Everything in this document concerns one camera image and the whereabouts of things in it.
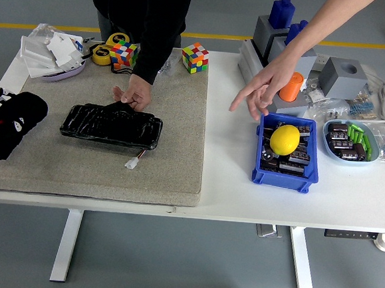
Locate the person's left hand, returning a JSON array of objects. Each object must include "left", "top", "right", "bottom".
[{"left": 110, "top": 72, "right": 154, "bottom": 112}]

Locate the person's right hand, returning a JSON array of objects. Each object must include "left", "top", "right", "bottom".
[{"left": 228, "top": 49, "right": 301, "bottom": 124}]

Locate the black panel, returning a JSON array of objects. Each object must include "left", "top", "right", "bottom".
[{"left": 58, "top": 97, "right": 166, "bottom": 152}]

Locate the black rag with white marks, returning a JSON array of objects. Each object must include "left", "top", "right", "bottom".
[{"left": 0, "top": 89, "right": 50, "bottom": 166}]

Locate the orange cylinder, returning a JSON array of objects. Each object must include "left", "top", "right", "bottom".
[{"left": 277, "top": 69, "right": 306, "bottom": 104}]

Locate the grey block holder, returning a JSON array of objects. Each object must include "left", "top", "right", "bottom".
[
  {"left": 266, "top": 36, "right": 319, "bottom": 84},
  {"left": 251, "top": 14, "right": 293, "bottom": 62},
  {"left": 267, "top": 86, "right": 312, "bottom": 119}
]

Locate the clear bag of screws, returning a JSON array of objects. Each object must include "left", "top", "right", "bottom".
[{"left": 157, "top": 53, "right": 182, "bottom": 79}]

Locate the colourful puzzle cube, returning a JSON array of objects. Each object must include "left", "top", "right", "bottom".
[
  {"left": 108, "top": 39, "right": 140, "bottom": 72},
  {"left": 180, "top": 41, "right": 211, "bottom": 76}
]

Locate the small bag of white parts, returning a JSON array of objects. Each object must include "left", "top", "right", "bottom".
[{"left": 302, "top": 77, "right": 328, "bottom": 104}]

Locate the blue plastic bottle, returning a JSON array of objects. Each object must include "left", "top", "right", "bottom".
[
  {"left": 267, "top": 0, "right": 297, "bottom": 31},
  {"left": 284, "top": 19, "right": 309, "bottom": 48}
]

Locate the white power strip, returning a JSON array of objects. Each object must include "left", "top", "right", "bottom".
[{"left": 313, "top": 52, "right": 334, "bottom": 74}]

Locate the yellow tape measure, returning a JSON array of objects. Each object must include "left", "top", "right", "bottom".
[
  {"left": 90, "top": 42, "right": 114, "bottom": 67},
  {"left": 106, "top": 31, "right": 132, "bottom": 50}
]

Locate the yellow lemon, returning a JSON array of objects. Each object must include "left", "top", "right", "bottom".
[{"left": 269, "top": 122, "right": 302, "bottom": 158}]

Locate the clear bag of metal parts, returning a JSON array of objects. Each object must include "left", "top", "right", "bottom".
[{"left": 306, "top": 96, "right": 352, "bottom": 124}]

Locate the grey block with round hole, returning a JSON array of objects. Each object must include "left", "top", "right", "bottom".
[{"left": 317, "top": 55, "right": 370, "bottom": 102}]

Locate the purple tray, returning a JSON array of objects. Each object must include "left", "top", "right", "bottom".
[{"left": 40, "top": 57, "right": 87, "bottom": 84}]

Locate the person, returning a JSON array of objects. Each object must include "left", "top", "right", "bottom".
[{"left": 79, "top": 0, "right": 195, "bottom": 116}]

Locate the grey-brown mat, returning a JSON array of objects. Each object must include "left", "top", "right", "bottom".
[{"left": 0, "top": 53, "right": 212, "bottom": 209}]

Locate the blue plastic bin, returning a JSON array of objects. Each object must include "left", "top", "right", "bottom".
[{"left": 250, "top": 110, "right": 324, "bottom": 195}]

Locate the light blue dish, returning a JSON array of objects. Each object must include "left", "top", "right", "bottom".
[{"left": 320, "top": 118, "right": 383, "bottom": 170}]

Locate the white plastic box lid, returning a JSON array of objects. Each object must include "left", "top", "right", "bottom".
[{"left": 18, "top": 35, "right": 59, "bottom": 71}]

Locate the clear crumpled plastic bag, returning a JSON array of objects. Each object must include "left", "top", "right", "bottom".
[{"left": 27, "top": 22, "right": 69, "bottom": 47}]

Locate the white table leg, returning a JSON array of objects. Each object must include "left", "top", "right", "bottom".
[
  {"left": 49, "top": 208, "right": 84, "bottom": 285},
  {"left": 285, "top": 225, "right": 321, "bottom": 288}
]

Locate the black table height controller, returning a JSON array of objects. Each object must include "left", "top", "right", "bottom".
[{"left": 324, "top": 229, "right": 380, "bottom": 241}]

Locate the white wire connector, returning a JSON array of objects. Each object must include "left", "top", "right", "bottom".
[{"left": 124, "top": 148, "right": 148, "bottom": 172}]

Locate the white power cord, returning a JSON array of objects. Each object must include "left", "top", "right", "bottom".
[{"left": 360, "top": 69, "right": 385, "bottom": 126}]

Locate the grey metal bracket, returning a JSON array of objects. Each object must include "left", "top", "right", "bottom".
[{"left": 255, "top": 223, "right": 283, "bottom": 239}]

